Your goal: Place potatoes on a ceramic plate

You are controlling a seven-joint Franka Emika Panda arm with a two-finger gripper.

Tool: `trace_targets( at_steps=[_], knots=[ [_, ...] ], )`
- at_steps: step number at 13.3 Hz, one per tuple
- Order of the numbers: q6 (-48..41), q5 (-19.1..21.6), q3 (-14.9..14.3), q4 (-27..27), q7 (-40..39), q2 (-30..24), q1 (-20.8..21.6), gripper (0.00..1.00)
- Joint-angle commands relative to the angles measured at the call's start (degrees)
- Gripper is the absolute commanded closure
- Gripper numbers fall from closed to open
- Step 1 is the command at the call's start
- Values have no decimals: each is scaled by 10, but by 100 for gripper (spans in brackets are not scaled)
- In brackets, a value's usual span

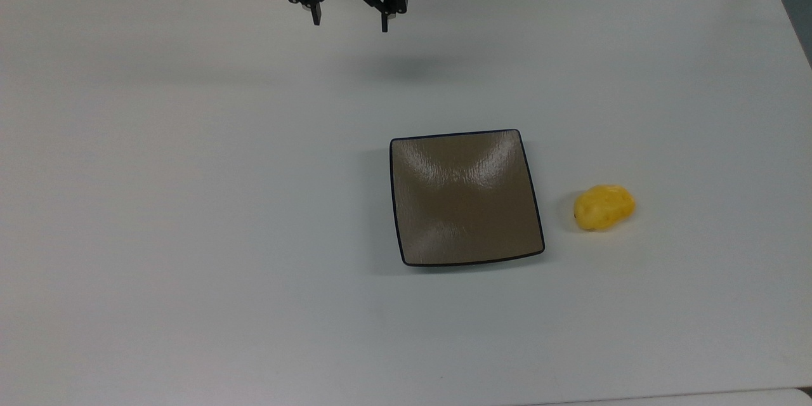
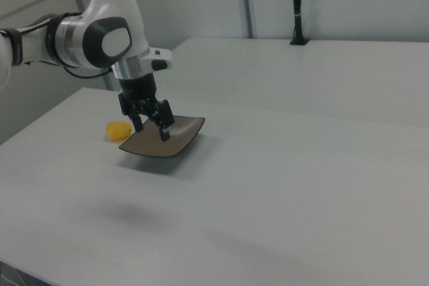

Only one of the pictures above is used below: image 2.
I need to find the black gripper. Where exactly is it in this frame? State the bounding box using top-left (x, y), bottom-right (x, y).
top-left (116, 73), bottom-right (176, 142)

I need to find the black pole with base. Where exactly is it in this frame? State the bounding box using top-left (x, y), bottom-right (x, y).
top-left (288, 0), bottom-right (310, 46)

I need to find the yellow lemon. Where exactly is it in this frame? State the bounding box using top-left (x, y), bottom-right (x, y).
top-left (105, 120), bottom-right (132, 142)

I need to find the brown square ceramic plate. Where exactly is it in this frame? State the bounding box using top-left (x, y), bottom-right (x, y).
top-left (119, 115), bottom-right (206, 159)

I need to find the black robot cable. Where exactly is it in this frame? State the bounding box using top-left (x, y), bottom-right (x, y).
top-left (62, 64), bottom-right (115, 80)

